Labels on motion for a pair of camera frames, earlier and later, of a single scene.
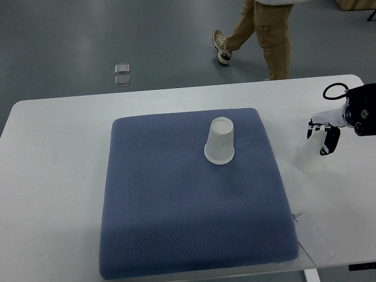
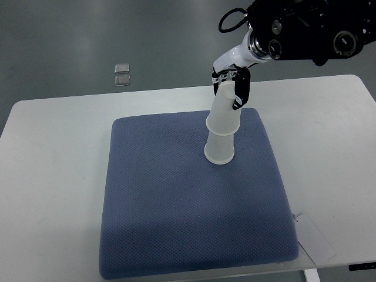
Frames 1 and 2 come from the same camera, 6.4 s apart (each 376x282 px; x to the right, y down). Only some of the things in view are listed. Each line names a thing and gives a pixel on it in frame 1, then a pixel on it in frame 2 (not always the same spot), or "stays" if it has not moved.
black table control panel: [362, 266] stays
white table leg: [312, 275] stays
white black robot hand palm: [335, 117] -> [241, 56]
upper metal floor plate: [121, 68] stays
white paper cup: [308, 158] -> [224, 120]
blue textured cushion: [168, 210] stays
